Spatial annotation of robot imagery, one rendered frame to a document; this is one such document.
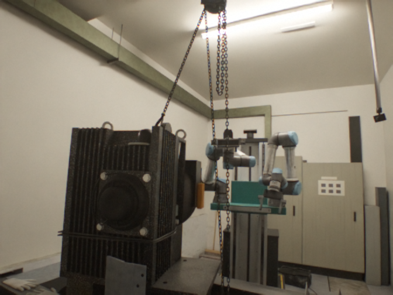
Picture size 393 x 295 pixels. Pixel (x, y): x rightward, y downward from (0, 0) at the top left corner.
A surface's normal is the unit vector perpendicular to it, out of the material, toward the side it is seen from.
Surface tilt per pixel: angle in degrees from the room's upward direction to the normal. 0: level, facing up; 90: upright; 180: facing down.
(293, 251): 90
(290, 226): 90
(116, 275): 90
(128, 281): 90
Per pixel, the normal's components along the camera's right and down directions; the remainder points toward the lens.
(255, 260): -0.29, -0.13
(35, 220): 0.90, -0.02
